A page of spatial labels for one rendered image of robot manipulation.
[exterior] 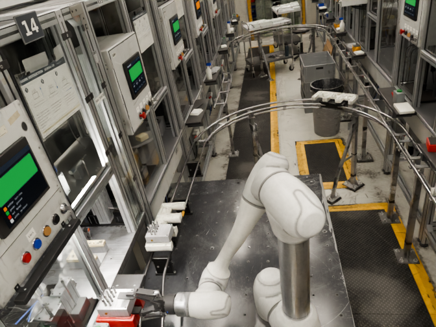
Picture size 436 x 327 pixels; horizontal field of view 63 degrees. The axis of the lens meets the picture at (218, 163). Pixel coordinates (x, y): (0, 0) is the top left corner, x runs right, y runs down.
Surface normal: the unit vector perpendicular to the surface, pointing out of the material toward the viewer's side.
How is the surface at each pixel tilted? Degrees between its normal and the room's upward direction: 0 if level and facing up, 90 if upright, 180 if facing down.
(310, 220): 85
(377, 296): 0
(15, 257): 90
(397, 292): 0
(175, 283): 0
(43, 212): 90
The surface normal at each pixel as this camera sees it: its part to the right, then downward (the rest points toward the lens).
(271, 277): -0.19, -0.89
